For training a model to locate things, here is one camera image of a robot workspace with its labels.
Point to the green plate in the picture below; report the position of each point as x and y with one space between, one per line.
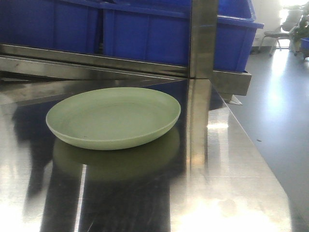
113 118

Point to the blue bin right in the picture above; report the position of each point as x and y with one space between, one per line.
159 31

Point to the blue bin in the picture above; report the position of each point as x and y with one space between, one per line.
67 25
159 31

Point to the blue bin left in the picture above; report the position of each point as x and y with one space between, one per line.
67 25

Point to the small blue bin background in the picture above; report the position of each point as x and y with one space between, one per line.
304 48

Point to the potted plant in background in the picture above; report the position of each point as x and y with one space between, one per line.
302 28

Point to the office chair in background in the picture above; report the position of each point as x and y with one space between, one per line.
286 30

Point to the steel shelf upright post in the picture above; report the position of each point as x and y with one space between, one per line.
203 21

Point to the steel shelf front rail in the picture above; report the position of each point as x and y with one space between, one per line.
75 66

